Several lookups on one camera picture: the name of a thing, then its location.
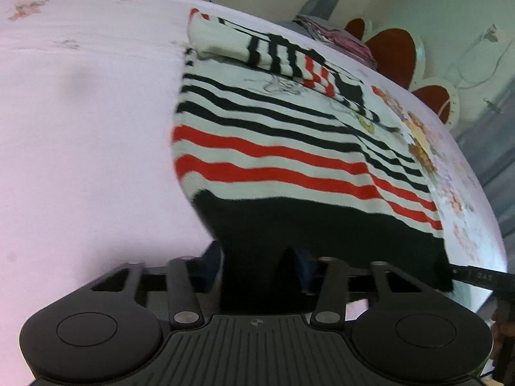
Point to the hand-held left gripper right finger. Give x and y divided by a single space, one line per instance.
305 269

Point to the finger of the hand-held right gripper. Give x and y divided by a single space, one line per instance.
483 276

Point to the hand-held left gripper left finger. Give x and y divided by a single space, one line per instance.
211 265

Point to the red black white striped sweater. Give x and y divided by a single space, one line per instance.
281 161

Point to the stack of folded clothes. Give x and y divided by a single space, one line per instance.
346 44

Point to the person's right hand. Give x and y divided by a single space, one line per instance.
501 325

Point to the grey curtain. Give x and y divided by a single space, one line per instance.
495 161
322 4

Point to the metal curtain hook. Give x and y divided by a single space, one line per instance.
491 103

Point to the bed with pink floral sheet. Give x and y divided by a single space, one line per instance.
80 128

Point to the red and white scalloped headboard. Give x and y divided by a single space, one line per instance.
392 52

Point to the white wall socket with plug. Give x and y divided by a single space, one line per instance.
491 34

